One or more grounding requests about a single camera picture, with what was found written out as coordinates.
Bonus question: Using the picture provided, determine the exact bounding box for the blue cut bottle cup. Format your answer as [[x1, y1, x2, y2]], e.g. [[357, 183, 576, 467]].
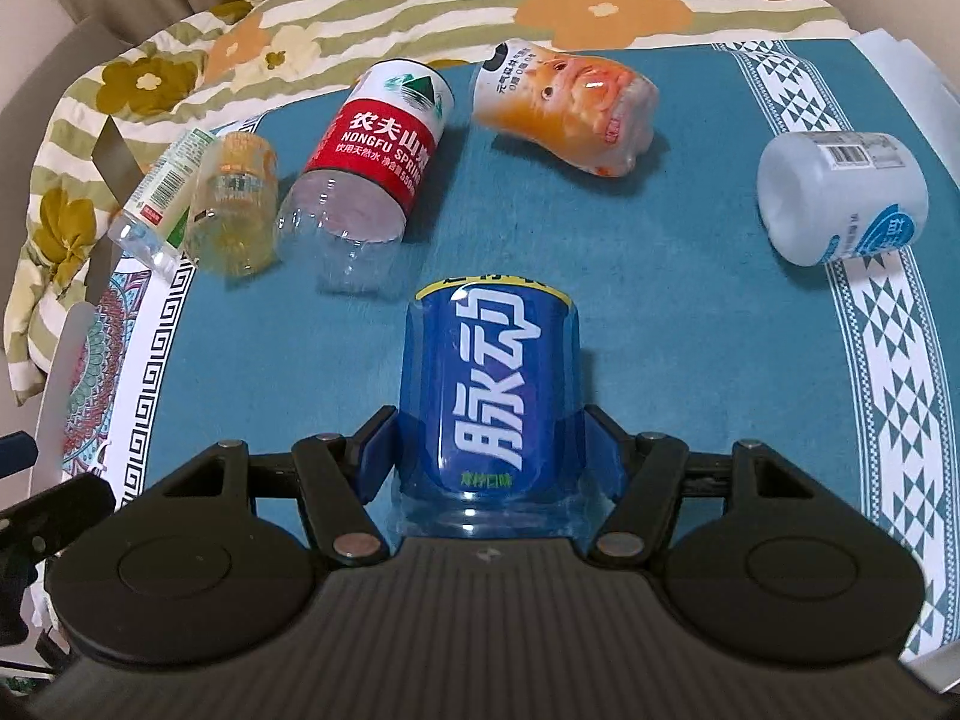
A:
[[392, 275, 596, 539]]

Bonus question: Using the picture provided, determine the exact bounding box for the red label cut bottle cup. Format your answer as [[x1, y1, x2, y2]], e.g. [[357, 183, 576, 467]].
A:
[[275, 59, 454, 293]]

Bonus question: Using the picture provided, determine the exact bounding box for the yellow label cut bottle cup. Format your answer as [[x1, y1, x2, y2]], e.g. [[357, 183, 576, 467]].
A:
[[182, 132, 278, 280]]

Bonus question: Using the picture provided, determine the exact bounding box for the green label cut bottle cup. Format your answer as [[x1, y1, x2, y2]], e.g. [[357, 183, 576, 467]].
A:
[[107, 127, 218, 283]]

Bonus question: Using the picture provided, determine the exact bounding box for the white translucent cut bottle cup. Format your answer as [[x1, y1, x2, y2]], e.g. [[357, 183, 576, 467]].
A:
[[757, 132, 929, 266]]

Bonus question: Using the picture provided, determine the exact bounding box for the orange cartoon cut bottle cup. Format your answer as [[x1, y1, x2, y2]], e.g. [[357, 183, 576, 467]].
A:
[[472, 39, 659, 179]]

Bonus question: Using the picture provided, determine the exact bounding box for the teal patterned table cloth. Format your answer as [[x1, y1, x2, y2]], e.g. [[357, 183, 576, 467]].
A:
[[64, 39, 958, 656]]

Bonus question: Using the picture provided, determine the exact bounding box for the grey headboard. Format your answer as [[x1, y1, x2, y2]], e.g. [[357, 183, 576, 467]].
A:
[[0, 13, 130, 301]]

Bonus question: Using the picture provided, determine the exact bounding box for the floral striped bed quilt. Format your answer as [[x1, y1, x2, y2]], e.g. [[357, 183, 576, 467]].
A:
[[3, 0, 850, 401]]

